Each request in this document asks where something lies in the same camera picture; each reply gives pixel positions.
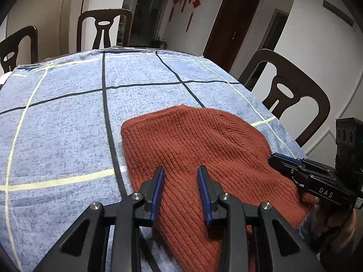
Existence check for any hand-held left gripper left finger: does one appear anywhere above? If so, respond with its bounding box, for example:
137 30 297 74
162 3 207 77
32 166 165 272

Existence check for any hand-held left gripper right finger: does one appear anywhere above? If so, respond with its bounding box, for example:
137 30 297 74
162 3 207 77
197 165 326 272

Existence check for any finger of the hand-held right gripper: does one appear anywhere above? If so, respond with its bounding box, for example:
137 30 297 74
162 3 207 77
273 152 305 167
268 155 305 188

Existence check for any rust red knitted sweater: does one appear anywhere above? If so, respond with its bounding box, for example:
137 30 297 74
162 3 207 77
120 104 316 272

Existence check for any person's right hand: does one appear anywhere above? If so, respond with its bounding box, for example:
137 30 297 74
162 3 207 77
308 201 358 253

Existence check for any dark wooden chair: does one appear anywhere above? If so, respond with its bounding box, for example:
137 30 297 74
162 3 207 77
0 25 39 74
76 8 133 53
238 49 332 148

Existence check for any blue plaid blanket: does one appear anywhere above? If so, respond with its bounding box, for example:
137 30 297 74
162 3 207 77
0 48 308 272

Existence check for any dark brown wooden door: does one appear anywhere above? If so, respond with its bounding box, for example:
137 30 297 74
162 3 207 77
203 0 260 73

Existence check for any dark glass door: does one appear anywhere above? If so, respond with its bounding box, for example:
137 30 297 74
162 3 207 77
129 0 175 47

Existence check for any dark door frame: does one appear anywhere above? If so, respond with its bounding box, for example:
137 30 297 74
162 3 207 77
244 8 290 91

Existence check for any grey wall bar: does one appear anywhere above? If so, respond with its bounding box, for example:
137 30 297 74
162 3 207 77
323 0 355 29

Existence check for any red knot wall hanging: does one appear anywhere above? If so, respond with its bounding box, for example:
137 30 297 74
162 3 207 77
185 0 209 33
169 0 189 23

